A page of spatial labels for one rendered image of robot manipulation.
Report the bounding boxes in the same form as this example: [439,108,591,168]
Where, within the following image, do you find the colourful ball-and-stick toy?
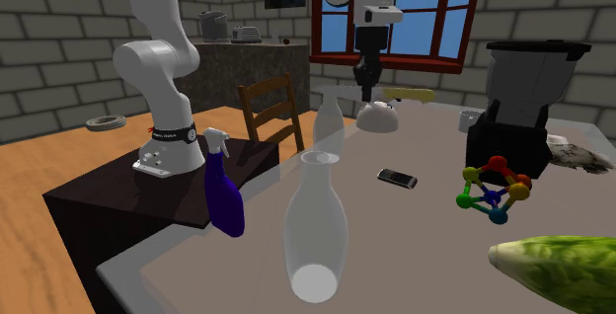
[455,155,533,225]

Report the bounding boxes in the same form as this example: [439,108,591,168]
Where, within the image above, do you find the grey tyre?
[86,114,127,132]

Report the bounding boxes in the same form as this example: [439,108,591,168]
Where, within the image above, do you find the black blender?
[464,39,593,188]

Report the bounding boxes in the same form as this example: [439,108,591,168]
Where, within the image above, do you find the brown wooden chair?
[237,72,306,154]

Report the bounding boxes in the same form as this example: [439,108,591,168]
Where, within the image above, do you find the large clear glass bottle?
[282,150,349,304]

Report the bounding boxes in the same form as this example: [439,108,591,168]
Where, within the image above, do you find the black remote control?
[376,168,419,191]

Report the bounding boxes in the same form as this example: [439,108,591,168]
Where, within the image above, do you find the red framed window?
[309,0,487,75]

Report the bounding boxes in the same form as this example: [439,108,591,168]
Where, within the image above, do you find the yellow banana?
[383,87,437,105]

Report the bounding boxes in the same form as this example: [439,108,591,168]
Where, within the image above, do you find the white and black speckled cloth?
[546,132,615,176]

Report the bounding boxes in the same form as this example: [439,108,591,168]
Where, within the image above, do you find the white dome-shaped object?
[355,101,401,134]

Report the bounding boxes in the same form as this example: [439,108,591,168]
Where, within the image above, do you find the small clear glass bottle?
[312,94,347,157]

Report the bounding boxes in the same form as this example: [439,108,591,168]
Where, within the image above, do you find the green lettuce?
[487,235,616,314]

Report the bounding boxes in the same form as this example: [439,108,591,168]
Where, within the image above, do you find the dark robot stand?
[41,134,280,314]

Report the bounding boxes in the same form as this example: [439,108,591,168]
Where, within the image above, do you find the dark stone counter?
[174,10,312,120]

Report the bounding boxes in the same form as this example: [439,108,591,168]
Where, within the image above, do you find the blue spray bottle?
[202,127,246,239]

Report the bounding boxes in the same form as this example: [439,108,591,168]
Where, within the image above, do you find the small white cup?
[457,110,486,134]

